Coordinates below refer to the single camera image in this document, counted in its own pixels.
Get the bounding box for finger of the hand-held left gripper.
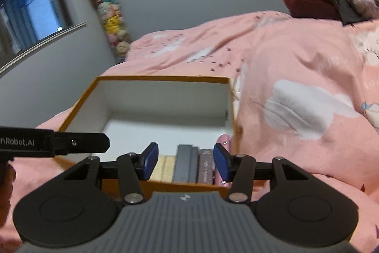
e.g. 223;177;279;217
53;131;110;156

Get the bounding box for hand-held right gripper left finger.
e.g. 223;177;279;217
62;142;159;205

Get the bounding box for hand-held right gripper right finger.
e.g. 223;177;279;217
213;143;316;205

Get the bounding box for orange cardboard box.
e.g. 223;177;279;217
57;75;241;201

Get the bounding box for person's left hand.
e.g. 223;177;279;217
0;164;16;227

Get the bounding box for mauve book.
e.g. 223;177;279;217
197;149;216;185

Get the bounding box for yellow book in box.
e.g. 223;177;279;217
150;155;177;182

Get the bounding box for pink case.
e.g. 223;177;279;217
214;134;231;189

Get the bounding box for grey books in box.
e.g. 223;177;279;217
173;144;199;184

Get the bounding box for hanging column of plush toys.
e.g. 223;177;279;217
88;0;132;64

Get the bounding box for pink printed duvet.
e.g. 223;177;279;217
0;11;379;253

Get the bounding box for dark red cloth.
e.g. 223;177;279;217
281;0;344;21

